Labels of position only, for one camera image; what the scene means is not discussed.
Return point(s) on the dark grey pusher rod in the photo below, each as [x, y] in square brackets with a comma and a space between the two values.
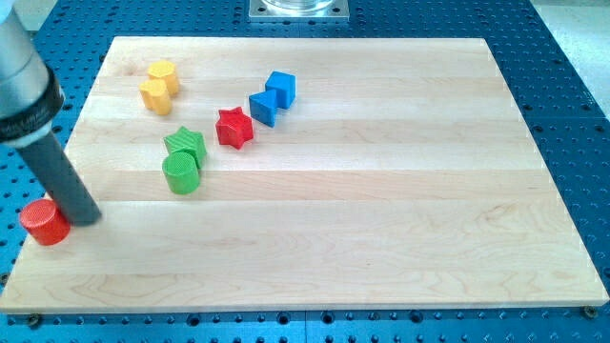
[54, 171]

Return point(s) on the red cylinder block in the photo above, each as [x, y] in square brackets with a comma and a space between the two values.
[43, 220]

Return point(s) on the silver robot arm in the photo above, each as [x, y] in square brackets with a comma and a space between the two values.
[31, 96]

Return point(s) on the yellow heart block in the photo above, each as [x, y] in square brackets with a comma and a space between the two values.
[156, 96]

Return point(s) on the green cylinder block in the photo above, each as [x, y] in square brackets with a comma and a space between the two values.
[181, 172]

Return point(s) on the green star block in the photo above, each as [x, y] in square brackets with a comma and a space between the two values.
[191, 142]

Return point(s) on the yellow hexagon block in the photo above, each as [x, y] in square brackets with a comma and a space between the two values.
[165, 70]

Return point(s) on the light wooden board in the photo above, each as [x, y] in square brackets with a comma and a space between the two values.
[403, 176]

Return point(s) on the red star block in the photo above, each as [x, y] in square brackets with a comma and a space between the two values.
[234, 128]

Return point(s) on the blue triangle block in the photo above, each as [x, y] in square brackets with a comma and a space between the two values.
[263, 107]

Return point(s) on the blue cube block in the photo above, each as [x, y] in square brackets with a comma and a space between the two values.
[284, 84]

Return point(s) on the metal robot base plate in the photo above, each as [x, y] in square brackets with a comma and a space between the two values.
[268, 11]

